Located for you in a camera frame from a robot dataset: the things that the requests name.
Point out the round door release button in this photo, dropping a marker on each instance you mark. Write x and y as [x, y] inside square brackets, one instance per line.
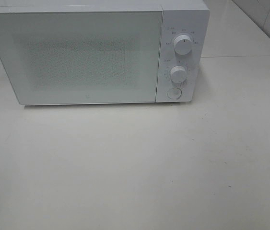
[174, 93]

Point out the white timer knob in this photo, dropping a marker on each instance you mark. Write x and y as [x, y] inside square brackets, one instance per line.
[178, 74]

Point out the upper white power knob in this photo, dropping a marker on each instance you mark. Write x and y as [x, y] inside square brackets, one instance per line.
[183, 44]

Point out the white microwave oven body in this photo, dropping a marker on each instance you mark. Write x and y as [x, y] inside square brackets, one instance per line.
[178, 17]

